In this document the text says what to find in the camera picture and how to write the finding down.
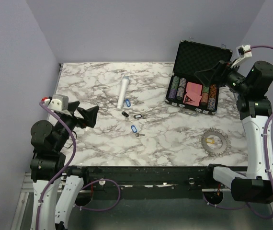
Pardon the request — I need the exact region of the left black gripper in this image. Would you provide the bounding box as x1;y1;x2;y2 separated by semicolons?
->
54;101;99;150

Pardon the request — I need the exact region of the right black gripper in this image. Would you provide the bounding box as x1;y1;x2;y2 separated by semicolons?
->
195;59;251;95

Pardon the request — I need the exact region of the yellow key tag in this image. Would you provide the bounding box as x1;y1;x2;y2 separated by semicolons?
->
205;138;215;144

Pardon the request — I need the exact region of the large metal keyring disc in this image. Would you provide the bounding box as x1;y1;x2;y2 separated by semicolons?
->
199;127;231;156

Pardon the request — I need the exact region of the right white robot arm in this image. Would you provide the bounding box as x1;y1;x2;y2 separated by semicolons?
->
194;61;273;204

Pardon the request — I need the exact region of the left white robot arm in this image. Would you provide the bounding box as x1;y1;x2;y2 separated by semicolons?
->
30;101;99;230

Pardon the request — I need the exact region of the pink playing card deck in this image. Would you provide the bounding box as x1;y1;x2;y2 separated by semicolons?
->
183;82;202;106

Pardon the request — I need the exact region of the black poker chip case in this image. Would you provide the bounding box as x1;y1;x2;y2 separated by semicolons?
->
165;40;233;115

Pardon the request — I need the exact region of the black key fob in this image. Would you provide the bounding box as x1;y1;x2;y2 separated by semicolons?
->
122;111;129;117

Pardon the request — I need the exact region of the blue key tag far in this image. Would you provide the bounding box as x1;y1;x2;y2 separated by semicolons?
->
125;99;131;107

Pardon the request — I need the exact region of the blue key tag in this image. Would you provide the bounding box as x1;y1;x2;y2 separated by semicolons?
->
131;125;137;133
125;99;131;107

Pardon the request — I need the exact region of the white microphone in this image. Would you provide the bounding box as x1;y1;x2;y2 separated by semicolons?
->
117;76;129;110

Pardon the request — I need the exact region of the blue key tag near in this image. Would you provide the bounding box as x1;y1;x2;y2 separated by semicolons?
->
131;125;137;133

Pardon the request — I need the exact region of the black key tag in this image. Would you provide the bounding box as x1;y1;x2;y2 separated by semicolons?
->
133;114;143;119

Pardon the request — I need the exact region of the silver key on blue tag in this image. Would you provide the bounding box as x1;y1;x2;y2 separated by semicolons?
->
135;133;145;137

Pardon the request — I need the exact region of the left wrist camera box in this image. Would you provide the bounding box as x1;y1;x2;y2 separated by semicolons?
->
48;94;68;112

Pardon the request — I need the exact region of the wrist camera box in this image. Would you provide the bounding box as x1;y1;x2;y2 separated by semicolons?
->
48;94;68;112
231;45;252;69

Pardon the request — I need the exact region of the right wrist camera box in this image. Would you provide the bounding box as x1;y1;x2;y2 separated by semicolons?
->
231;45;252;69

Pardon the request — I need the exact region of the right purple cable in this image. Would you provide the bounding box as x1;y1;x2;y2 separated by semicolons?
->
202;45;273;220

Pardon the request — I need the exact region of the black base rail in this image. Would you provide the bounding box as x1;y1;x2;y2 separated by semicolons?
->
32;164;241;201

